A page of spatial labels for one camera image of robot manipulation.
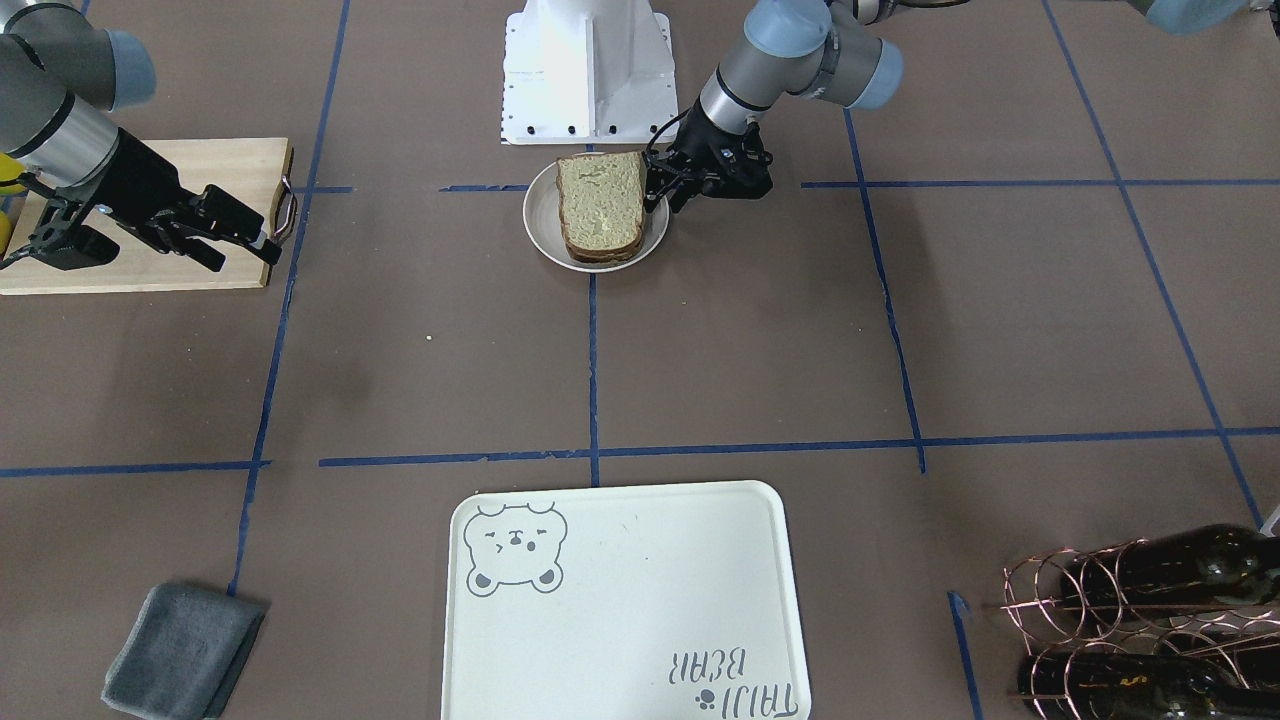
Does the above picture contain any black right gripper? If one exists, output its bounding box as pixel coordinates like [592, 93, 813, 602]
[96, 129, 282, 272]

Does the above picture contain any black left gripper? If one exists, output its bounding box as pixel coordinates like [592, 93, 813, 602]
[643, 102, 762, 214]

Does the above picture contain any bread slice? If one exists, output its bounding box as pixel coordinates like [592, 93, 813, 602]
[556, 151, 646, 233]
[559, 225, 646, 265]

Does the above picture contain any white plate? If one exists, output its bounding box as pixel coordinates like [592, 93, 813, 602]
[524, 163, 671, 274]

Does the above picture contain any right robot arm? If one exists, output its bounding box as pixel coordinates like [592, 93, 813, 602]
[1, 1, 297, 272]

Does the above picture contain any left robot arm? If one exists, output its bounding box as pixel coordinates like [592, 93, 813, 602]
[643, 1, 954, 213]

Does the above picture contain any cream bear tray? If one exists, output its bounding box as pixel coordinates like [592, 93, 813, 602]
[440, 480, 813, 719]

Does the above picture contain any wooden cutting board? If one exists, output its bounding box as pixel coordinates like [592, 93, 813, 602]
[0, 138, 300, 296]

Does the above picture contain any grey folded cloth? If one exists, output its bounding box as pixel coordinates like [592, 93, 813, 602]
[101, 582, 266, 719]

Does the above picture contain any dark wine bottle front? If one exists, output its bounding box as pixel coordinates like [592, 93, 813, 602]
[1016, 635, 1279, 719]

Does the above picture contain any dark wine bottle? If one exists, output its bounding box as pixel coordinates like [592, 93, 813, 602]
[1016, 635, 1279, 719]
[1059, 524, 1279, 620]

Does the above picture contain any dark wine bottle middle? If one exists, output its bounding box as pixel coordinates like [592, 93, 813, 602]
[1059, 524, 1279, 620]

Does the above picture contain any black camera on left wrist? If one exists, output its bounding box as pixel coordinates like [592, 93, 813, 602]
[708, 136, 773, 200]

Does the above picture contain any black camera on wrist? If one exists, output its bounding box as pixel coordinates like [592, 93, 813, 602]
[708, 136, 773, 200]
[1, 199, 120, 272]

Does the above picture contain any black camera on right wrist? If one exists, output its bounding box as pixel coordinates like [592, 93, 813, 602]
[1, 199, 120, 272]

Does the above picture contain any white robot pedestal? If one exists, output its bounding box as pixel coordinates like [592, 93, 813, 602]
[500, 1, 678, 145]

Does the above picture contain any copper wire bottle rack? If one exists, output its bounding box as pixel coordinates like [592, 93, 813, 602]
[1002, 539, 1277, 719]

